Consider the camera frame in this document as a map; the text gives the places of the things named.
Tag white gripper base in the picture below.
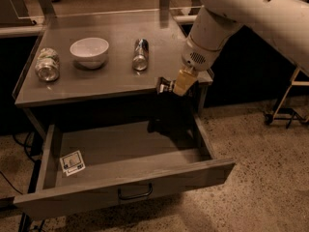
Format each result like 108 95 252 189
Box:
182 36 222 72

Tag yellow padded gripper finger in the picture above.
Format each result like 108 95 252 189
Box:
173 67 198 96

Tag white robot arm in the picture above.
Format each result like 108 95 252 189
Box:
173 0 309 96

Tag grey metal counter cabinet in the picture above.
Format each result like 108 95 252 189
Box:
12 9 215 140

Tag grey open top drawer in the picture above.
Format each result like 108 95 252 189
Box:
14 108 235 219

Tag blue silver tall can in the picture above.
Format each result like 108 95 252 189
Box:
132 39 149 72

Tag white ceramic bowl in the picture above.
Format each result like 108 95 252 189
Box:
70 38 109 70

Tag green crushed soda can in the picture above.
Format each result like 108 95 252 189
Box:
35 47 60 82

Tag white fiducial tag card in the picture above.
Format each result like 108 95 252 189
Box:
60 150 85 176

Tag black drawer handle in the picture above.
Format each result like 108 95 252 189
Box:
118 183 153 201

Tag black floor cable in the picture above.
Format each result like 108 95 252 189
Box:
0 130 42 195

